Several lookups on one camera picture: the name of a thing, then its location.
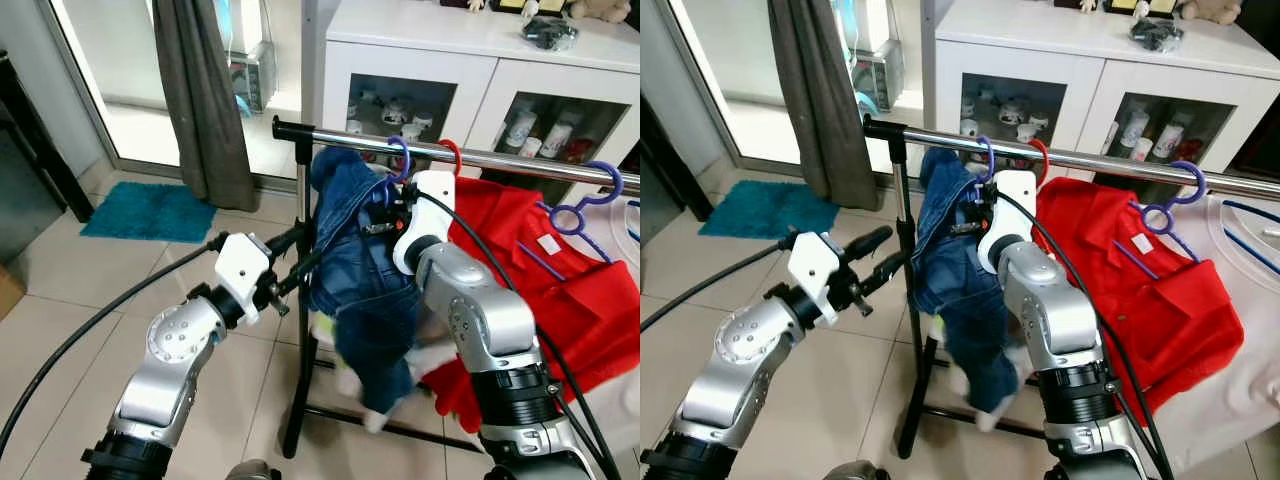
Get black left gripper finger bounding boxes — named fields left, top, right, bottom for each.
left=288, top=248, right=329, bottom=293
left=862, top=250, right=907, bottom=297
left=840, top=225, right=894, bottom=263
left=268, top=222, right=313, bottom=259

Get purple plastic hanger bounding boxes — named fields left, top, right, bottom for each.
left=1110, top=160, right=1206, bottom=283
left=972, top=135, right=999, bottom=208
left=518, top=160, right=626, bottom=283
left=383, top=135, right=414, bottom=208

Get blue denim shorts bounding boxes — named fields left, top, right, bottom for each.
left=912, top=148, right=1031, bottom=416
left=305, top=148, right=426, bottom=416

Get red hanger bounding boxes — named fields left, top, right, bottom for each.
left=1025, top=138, right=1054, bottom=186
left=437, top=138, right=466, bottom=183

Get teal floor mat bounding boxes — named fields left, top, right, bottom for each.
left=80, top=180, right=216, bottom=244
left=698, top=180, right=841, bottom=239

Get black chrome clothes rack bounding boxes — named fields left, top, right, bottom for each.
left=862, top=113, right=1280, bottom=461
left=272, top=115, right=640, bottom=461

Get grey curtain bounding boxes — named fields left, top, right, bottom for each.
left=765, top=0, right=879, bottom=211
left=150, top=0, right=263, bottom=213

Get white printed cup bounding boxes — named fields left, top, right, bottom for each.
left=505, top=108, right=538, bottom=151
left=540, top=120, right=576, bottom=159
left=1118, top=108, right=1151, bottom=151
left=1152, top=122, right=1186, bottom=161

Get white glass door cabinet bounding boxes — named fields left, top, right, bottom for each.
left=322, top=0, right=640, bottom=201
left=932, top=0, right=1280, bottom=201

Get grey metal appliance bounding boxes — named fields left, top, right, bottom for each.
left=840, top=0, right=896, bottom=113
left=228, top=0, right=279, bottom=113

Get red polo shirt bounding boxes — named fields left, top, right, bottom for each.
left=430, top=178, right=640, bottom=433
left=1035, top=178, right=1246, bottom=416

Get glass sliding door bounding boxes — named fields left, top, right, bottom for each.
left=665, top=0, right=931, bottom=186
left=45, top=0, right=321, bottom=191

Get black shelf desk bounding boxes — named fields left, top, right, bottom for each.
left=640, top=95, right=701, bottom=216
left=0, top=50, right=96, bottom=241

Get plain white t-shirt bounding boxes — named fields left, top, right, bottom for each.
left=1150, top=190, right=1280, bottom=473
left=560, top=195, right=640, bottom=466

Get black bundle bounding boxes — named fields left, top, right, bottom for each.
left=520, top=15, right=581, bottom=53
left=1130, top=15, right=1189, bottom=53

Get small printed cardboard box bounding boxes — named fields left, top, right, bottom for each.
left=0, top=265, right=26, bottom=321

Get beige teddy bear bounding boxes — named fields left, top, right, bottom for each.
left=1178, top=0, right=1241, bottom=26
left=568, top=0, right=633, bottom=23

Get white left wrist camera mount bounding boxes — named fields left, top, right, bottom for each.
left=788, top=230, right=846, bottom=331
left=213, top=232, right=274, bottom=328

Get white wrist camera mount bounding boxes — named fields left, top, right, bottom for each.
left=978, top=170, right=1039, bottom=278
left=213, top=232, right=274, bottom=328
left=392, top=170, right=459, bottom=278
left=788, top=230, right=846, bottom=331

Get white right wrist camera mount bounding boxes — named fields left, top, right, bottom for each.
left=392, top=170, right=459, bottom=278
left=978, top=170, right=1039, bottom=278

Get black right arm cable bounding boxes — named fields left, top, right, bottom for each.
left=1000, top=190, right=1176, bottom=480
left=425, top=190, right=623, bottom=480

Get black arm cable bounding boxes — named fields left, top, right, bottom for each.
left=0, top=235, right=229, bottom=453
left=640, top=232, right=803, bottom=336
left=1000, top=190, right=1176, bottom=480
left=425, top=190, right=623, bottom=480

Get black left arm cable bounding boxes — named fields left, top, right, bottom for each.
left=0, top=235, right=229, bottom=453
left=640, top=232, right=803, bottom=336

